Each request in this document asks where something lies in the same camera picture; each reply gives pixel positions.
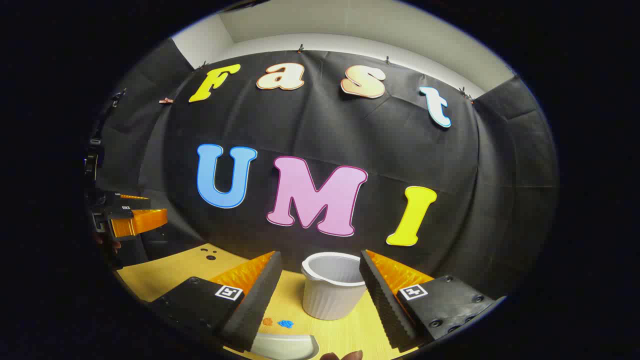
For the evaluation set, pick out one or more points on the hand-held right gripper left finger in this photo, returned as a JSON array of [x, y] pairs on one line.
[[255, 305]]

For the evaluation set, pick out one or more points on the orange paper trash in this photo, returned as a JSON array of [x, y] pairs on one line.
[[267, 321]]

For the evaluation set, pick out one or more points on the small white dustpan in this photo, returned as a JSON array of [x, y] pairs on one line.
[[285, 346]]

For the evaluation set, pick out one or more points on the white ribbed garbage bin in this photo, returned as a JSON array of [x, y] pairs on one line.
[[330, 295]]

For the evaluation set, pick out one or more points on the black backdrop cloth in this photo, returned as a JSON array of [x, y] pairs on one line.
[[320, 130]]

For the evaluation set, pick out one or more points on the wooden desktop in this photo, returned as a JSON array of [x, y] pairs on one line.
[[165, 280]]

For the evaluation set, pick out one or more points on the blue paper trash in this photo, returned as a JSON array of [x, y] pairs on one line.
[[286, 324]]

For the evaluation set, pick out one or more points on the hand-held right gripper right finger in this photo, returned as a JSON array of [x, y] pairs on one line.
[[385, 305]]

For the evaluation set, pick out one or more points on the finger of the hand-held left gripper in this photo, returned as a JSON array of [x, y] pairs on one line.
[[131, 199], [140, 221]]

